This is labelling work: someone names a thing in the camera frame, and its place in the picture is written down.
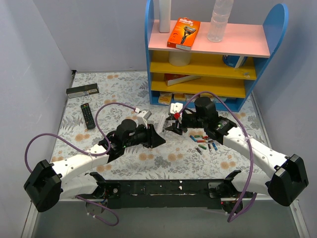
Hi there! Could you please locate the black rectangular box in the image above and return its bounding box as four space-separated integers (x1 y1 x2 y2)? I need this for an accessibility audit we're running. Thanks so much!
66 83 99 99

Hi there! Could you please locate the white tall bottle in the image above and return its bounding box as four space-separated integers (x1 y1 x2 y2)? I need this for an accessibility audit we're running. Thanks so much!
159 0 171 33

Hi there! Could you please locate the white remote control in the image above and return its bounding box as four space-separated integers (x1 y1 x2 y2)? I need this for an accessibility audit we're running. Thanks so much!
157 115 165 134

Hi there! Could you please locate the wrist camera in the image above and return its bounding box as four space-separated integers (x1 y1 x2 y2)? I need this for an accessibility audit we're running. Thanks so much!
137 110 152 127
168 103 183 119

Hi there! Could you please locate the red white book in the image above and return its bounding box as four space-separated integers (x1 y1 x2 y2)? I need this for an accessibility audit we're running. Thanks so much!
164 73 201 86

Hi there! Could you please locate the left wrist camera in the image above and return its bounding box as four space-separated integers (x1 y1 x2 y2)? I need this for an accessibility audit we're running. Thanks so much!
137 110 152 127

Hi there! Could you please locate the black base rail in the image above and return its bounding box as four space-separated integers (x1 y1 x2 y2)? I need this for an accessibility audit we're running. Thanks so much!
76 179 245 210

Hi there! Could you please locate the blue yellow pink shelf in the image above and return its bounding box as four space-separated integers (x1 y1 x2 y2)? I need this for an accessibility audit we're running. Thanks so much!
145 0 289 112

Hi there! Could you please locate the blue battery right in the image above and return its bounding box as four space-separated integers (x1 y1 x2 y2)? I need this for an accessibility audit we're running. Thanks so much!
212 143 217 151

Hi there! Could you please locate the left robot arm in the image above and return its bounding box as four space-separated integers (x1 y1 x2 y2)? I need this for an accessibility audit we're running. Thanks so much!
23 119 166 212

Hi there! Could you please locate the orange razor box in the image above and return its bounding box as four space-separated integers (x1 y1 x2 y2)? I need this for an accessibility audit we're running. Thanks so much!
167 17 201 51

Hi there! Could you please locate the blue battery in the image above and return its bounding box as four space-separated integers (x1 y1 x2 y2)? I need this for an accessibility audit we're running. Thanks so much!
190 135 197 142
212 143 217 151

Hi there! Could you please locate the floral table cloth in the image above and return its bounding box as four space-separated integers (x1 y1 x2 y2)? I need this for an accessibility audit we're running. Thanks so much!
52 71 250 179

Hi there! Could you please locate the blue white cup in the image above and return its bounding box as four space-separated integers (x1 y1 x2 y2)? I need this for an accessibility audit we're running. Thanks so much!
222 55 248 68

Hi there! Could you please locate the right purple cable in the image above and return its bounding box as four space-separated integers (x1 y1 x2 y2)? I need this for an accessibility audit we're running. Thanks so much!
179 91 258 223

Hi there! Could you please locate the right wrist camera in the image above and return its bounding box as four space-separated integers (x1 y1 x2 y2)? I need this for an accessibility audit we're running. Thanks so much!
168 103 183 119

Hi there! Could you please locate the white cylinder roll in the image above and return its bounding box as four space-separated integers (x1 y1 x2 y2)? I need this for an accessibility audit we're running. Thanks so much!
168 52 191 67

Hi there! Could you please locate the clear plastic water bottle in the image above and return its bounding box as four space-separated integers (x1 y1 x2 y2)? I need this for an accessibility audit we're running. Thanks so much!
207 0 234 42

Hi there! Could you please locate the black remote control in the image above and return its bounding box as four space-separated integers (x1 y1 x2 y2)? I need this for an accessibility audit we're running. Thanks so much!
81 103 96 130

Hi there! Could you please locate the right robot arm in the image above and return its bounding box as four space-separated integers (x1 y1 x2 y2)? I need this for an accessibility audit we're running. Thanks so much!
167 97 309 206

